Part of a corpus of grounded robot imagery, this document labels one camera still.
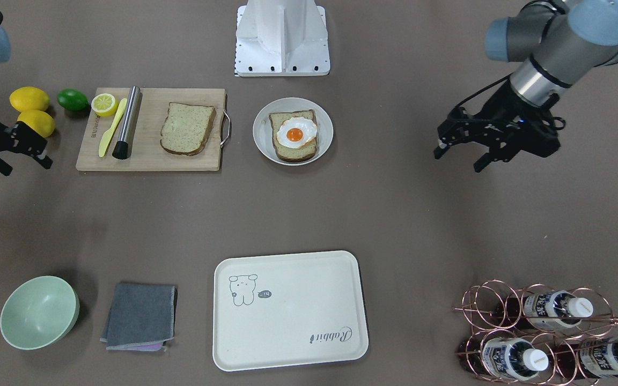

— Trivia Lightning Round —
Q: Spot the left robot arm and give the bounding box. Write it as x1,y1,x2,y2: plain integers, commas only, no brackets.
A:
433,1,618,173

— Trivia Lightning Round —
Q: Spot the yellow plastic knife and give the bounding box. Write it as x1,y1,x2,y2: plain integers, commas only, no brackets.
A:
98,98,128,157

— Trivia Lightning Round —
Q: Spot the yellow lemon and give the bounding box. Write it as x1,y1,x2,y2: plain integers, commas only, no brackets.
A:
9,86,50,112
17,110,56,138

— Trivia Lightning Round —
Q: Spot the yellow lemon upper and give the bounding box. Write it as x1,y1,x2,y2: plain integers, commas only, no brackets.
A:
9,86,50,112

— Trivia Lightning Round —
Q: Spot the green bowl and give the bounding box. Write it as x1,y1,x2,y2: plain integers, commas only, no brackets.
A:
0,276,79,350

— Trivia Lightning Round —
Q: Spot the white rabbit tray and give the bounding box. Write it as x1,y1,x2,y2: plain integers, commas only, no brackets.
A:
212,251,370,372

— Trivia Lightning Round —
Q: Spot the white round plate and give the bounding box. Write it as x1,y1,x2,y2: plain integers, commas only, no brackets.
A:
252,97,334,166

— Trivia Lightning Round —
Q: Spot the upper bottle in rack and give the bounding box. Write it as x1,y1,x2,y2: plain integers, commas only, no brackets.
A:
491,290,594,332

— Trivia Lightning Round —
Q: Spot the bread slice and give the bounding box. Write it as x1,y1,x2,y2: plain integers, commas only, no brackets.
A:
160,102,216,156
268,109,318,163

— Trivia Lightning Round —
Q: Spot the half cut lemon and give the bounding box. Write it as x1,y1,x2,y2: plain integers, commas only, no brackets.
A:
90,93,119,117

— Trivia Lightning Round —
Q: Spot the steel muddler black tip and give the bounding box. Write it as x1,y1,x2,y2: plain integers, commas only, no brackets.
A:
112,86,142,160

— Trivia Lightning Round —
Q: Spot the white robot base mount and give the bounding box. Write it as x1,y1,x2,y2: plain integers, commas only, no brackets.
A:
234,1,331,77

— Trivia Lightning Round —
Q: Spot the yellow lemon lower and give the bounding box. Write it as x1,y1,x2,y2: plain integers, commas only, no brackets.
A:
17,110,56,138

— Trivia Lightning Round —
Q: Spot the grey folded cloth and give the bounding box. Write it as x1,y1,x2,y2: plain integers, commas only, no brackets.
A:
100,283,178,351

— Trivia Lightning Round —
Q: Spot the green lime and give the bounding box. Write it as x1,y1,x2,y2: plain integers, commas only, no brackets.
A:
56,88,89,112

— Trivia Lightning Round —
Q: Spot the fried egg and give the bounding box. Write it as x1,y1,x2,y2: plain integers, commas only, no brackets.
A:
275,117,318,149

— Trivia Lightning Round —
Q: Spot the lower bottle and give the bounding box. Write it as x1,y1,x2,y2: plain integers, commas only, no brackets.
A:
556,339,618,380
456,337,549,381

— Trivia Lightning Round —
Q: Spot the pink cloth under grey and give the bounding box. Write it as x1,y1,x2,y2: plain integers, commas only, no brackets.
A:
125,342,165,352

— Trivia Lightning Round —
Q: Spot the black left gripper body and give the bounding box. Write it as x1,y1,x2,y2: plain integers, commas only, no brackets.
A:
451,81,560,157

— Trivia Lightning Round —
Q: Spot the copper wire bottle rack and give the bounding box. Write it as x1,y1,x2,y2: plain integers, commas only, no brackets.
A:
457,279,618,385

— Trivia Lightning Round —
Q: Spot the wooden cutting board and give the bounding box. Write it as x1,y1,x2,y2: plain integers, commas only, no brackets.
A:
76,87,229,172

